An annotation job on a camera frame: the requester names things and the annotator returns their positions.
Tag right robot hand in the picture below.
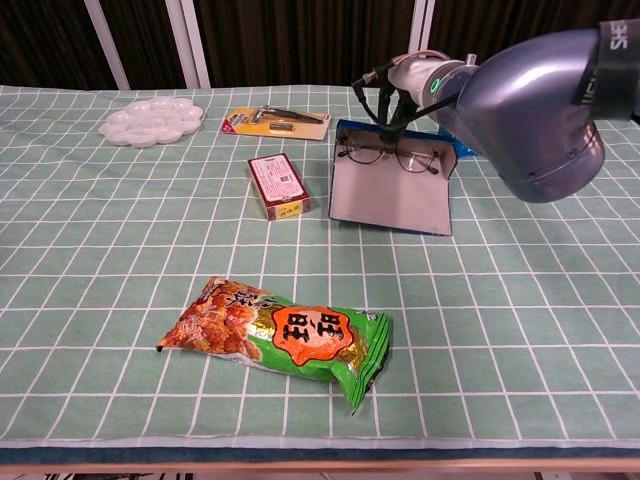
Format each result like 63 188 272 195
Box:
377 51 466 154

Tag blue glasses case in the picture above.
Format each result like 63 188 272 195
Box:
328 118 459 236

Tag blue pink cookie box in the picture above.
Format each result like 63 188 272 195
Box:
437 127 479 159

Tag small red carton box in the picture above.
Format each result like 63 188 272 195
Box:
247 152 312 222

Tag thin-framed eyeglasses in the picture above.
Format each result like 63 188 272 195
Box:
335 128 441 175

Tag dark pleated curtain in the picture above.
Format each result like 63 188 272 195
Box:
0 0 640 91

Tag razor in yellow blister pack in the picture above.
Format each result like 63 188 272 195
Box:
221 105 333 143

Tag white flower-shaped palette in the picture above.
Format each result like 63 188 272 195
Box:
97 96 205 149

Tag green orange snack bag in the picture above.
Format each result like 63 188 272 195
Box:
156 276 393 416

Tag green checked tablecloth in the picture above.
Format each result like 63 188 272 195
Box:
0 83 640 450

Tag white aluminium frame post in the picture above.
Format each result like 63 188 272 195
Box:
83 0 131 91
164 0 211 90
403 0 435 89

